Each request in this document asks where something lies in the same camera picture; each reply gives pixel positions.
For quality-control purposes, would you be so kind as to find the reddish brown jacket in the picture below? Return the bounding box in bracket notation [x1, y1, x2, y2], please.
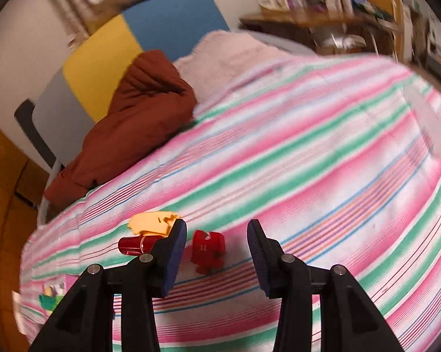
[44, 49, 198, 211]

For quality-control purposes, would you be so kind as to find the light pink towel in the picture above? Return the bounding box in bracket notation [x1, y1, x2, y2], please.
[173, 31, 291, 113]

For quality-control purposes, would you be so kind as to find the yellow toy piece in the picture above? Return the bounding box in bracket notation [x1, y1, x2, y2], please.
[128, 211, 182, 236]

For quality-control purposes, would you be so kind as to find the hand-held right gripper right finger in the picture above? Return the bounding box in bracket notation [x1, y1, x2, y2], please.
[247, 219, 406, 352]

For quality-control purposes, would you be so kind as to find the wooden side desk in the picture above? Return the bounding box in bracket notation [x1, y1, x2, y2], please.
[239, 5, 401, 60]

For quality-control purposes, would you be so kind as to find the red toy cylinder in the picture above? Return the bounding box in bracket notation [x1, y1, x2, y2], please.
[118, 235, 162, 256]

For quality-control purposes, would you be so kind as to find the pink green striped blanket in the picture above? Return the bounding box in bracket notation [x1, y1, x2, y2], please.
[19, 53, 441, 352]

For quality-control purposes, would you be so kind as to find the cardboard box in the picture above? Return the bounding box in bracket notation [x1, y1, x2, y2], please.
[367, 0, 414, 64]

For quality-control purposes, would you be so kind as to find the green toy holder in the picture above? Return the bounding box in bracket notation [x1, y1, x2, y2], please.
[38, 294, 66, 311]

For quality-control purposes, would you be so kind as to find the red toy cup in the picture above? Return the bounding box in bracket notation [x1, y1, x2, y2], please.
[189, 229, 226, 275]

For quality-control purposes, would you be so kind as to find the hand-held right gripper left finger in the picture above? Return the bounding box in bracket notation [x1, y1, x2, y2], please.
[28, 219, 188, 352]

